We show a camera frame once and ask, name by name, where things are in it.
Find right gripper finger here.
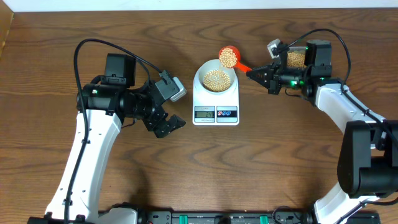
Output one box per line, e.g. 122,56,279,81
246,63,274,77
247,74,274,92

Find red measuring scoop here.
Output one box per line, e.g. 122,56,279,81
218,45,252,73

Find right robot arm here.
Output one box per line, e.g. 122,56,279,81
246,39,397,223

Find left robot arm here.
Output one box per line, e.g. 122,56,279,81
28,54,186,223

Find white digital kitchen scale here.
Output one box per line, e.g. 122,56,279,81
192,71,239,126

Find soybeans in bowl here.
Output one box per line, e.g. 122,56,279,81
203,70,231,92

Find grey round bowl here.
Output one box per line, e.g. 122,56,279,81
198,59,236,93

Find pile of soybeans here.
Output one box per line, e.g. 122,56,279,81
287,52,306,68

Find clear plastic container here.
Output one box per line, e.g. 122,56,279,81
287,47,306,68

